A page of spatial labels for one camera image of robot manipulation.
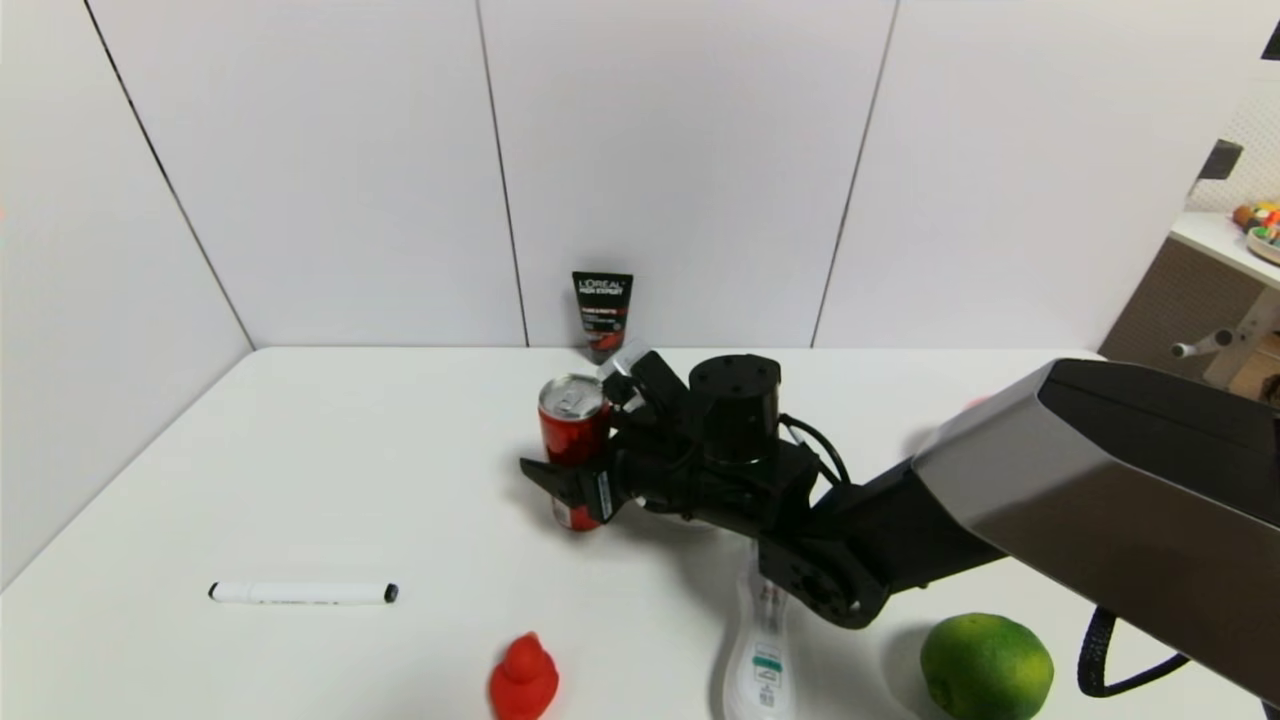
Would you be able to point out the pale bowl on desk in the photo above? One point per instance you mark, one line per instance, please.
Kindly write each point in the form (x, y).
(1268, 245)

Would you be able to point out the black L'Oreal cosmetic tube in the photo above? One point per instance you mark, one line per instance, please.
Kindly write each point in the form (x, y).
(600, 305)

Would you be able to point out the white marker pen black caps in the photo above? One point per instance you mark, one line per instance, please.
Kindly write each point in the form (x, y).
(300, 593)

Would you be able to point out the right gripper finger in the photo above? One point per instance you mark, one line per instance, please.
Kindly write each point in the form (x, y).
(626, 393)
(575, 485)

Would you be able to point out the red soda can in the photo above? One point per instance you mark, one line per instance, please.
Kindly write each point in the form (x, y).
(572, 430)

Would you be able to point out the black wall bracket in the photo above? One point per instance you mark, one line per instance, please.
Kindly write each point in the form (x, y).
(1220, 160)

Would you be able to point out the black corner object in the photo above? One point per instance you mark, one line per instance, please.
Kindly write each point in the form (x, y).
(1273, 42)

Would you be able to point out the colourful toy pile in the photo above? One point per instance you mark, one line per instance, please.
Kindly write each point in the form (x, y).
(1258, 213)

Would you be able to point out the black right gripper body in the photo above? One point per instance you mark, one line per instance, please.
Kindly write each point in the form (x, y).
(601, 494)

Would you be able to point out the red rubber duck toy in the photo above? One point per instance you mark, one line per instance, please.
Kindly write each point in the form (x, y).
(523, 680)

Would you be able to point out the white side desk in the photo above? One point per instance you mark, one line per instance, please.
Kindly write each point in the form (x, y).
(1215, 235)

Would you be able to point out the green lime fruit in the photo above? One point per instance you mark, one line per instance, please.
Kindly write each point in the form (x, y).
(985, 668)

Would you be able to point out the pink bowl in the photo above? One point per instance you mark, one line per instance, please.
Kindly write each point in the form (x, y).
(976, 405)

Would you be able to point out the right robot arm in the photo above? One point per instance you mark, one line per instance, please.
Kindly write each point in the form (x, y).
(1100, 480)

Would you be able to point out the white plastic bottle green label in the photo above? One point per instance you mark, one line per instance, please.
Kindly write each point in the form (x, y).
(765, 660)

